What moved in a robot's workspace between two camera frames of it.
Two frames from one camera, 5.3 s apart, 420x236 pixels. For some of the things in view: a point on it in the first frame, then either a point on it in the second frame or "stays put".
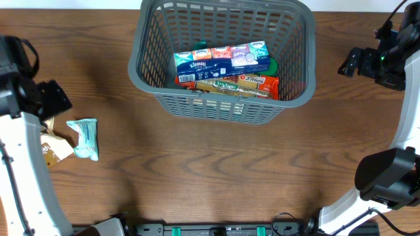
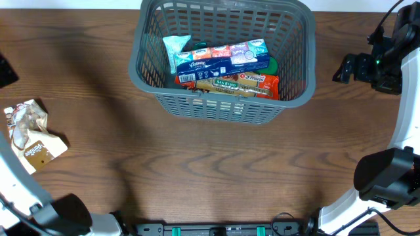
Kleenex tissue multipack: x=221 y=61 stays put
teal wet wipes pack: x=88 y=139 to x=175 y=44
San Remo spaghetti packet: x=265 y=86 stays put
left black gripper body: x=52 y=102 to x=4 y=70
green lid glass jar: x=272 y=69 stays put
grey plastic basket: x=163 y=27 stays put
